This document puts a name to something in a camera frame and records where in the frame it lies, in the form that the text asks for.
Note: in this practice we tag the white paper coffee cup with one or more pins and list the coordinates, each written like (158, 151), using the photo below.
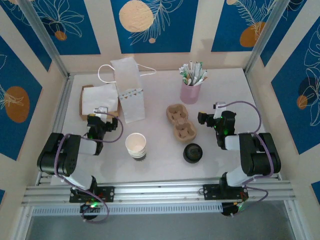
(135, 142)

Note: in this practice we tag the brown cardboard cup carrier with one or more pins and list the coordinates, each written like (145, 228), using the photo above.
(181, 125)

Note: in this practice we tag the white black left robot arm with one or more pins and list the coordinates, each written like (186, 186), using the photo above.
(56, 155)

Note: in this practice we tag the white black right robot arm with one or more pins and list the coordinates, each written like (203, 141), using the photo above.
(260, 152)

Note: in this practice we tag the white napkin stack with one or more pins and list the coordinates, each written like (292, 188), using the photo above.
(100, 97)

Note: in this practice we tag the pink straw holder cup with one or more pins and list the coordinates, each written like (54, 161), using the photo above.
(190, 95)

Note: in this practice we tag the white paper-wrapped straw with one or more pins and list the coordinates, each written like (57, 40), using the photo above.
(183, 72)
(188, 71)
(192, 68)
(204, 75)
(200, 70)
(197, 68)

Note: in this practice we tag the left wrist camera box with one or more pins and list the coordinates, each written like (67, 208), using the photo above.
(102, 109)

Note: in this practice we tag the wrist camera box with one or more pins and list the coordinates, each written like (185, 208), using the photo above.
(102, 109)
(219, 105)

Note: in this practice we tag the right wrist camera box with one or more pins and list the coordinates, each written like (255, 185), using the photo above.
(219, 105)

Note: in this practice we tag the aluminium table edge rail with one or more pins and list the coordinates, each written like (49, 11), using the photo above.
(61, 110)

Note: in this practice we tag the aluminium frame post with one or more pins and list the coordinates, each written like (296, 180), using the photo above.
(265, 37)
(45, 40)

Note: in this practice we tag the long aluminium frame rail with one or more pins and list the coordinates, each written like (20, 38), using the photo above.
(160, 192)

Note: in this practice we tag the aluminium frame leg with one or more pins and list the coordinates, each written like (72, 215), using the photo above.
(296, 222)
(23, 225)

